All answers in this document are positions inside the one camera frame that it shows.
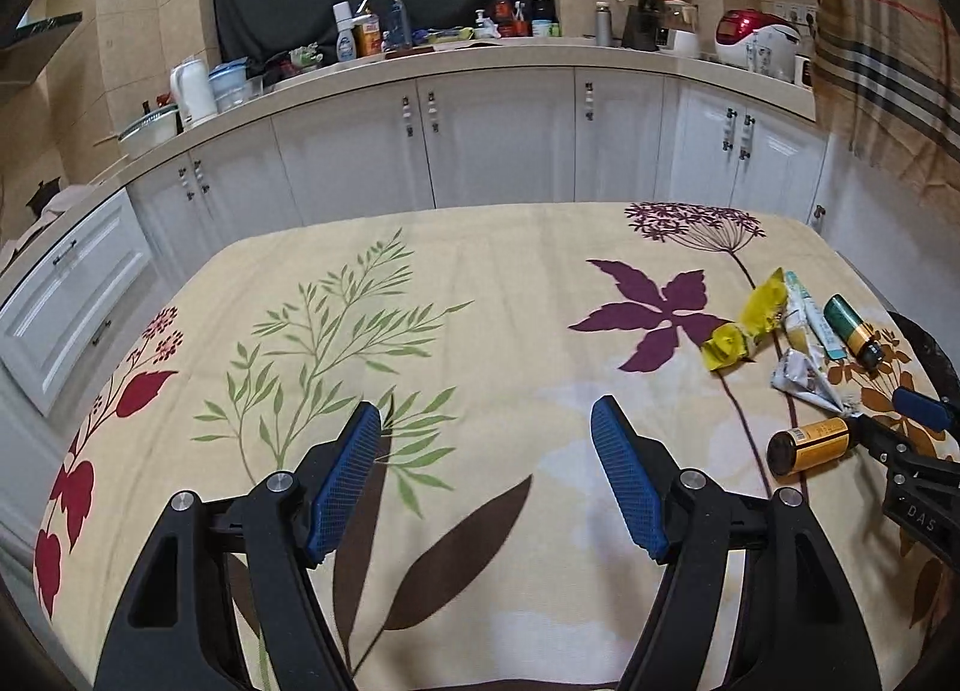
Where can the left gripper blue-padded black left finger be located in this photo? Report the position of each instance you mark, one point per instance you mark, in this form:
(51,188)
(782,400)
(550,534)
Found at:
(175,627)

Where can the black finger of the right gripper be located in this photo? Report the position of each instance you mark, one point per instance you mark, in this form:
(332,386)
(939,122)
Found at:
(881,442)

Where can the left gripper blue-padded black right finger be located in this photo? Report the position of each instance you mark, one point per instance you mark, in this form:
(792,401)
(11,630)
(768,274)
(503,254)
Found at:
(798,624)

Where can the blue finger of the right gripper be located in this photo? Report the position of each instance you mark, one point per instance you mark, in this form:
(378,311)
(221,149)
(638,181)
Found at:
(937,414)

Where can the yellow black cylindrical can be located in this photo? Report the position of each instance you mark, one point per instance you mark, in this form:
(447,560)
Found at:
(804,448)

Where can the black trash bin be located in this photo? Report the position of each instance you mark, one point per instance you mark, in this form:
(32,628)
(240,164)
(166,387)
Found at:
(934,359)

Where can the white kitchen cabinets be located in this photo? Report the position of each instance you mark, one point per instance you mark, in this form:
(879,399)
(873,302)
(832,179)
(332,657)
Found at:
(334,150)

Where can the white teal tube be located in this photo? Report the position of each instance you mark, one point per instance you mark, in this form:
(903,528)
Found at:
(807,328)

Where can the silver crumpled foil wrapper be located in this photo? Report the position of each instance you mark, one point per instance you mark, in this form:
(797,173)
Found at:
(797,376)

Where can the yellow foil snack wrapper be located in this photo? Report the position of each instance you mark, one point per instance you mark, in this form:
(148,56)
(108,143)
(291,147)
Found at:
(737,341)

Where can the floral beige tablecloth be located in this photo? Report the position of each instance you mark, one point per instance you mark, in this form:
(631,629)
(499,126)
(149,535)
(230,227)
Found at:
(487,551)

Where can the plaid beige curtain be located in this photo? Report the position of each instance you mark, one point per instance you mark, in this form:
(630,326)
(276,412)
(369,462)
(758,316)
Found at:
(886,82)

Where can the red white rice cooker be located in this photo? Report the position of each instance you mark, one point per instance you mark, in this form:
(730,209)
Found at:
(757,41)

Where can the black coffee machine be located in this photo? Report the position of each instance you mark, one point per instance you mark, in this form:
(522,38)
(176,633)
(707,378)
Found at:
(641,26)

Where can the white pot with lid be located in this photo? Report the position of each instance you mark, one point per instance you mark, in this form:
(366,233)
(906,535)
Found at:
(152,130)

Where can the steel thermos bottle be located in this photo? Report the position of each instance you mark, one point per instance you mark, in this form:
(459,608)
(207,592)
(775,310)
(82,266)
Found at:
(603,24)

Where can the white electric kettle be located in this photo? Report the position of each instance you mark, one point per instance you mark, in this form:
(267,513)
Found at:
(192,92)

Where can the clear plastic container stack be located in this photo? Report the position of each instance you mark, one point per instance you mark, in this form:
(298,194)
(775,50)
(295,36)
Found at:
(229,84)

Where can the dark sauce bottle red cap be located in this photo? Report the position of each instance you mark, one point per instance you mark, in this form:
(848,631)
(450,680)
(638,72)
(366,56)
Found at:
(501,12)

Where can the white spray bottle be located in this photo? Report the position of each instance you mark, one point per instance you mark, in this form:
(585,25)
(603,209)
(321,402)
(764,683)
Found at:
(345,45)

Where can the orange soap bottle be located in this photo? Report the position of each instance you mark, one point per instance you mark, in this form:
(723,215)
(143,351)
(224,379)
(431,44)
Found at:
(368,35)

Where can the chrome sink faucet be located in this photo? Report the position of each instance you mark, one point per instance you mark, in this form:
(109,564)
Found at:
(394,23)

